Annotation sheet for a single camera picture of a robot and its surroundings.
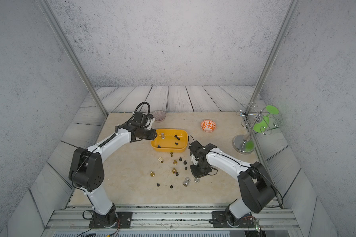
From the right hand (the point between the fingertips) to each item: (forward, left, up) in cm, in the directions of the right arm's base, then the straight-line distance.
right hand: (198, 176), depth 83 cm
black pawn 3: (+3, +12, -5) cm, 13 cm away
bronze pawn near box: (+17, +16, -5) cm, 25 cm away
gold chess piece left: (+2, +26, -4) cm, 27 cm away
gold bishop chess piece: (+10, +13, -4) cm, 18 cm away
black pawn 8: (+24, +13, -4) cm, 28 cm away
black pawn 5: (+11, +7, -5) cm, 14 cm away
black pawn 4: (+12, +10, -4) cm, 16 cm away
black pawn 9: (+30, +14, -3) cm, 34 cm away
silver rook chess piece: (-1, +6, -5) cm, 8 cm away
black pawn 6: (+7, +7, -5) cm, 11 cm away
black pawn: (-3, +22, -5) cm, 23 cm away
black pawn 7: (+21, +25, -2) cm, 32 cm away
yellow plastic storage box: (+28, +18, -6) cm, 34 cm away
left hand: (+23, +24, +8) cm, 34 cm away
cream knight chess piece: (+11, +22, -4) cm, 25 cm away
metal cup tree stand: (+24, -31, -5) cm, 40 cm away
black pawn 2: (-4, +15, -5) cm, 16 cm away
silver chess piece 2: (+30, +23, -2) cm, 38 cm away
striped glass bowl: (+48, +27, 0) cm, 55 cm away
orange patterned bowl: (+40, -10, -4) cm, 41 cm away
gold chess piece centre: (+5, +14, -4) cm, 15 cm away
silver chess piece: (-1, 0, -4) cm, 4 cm away
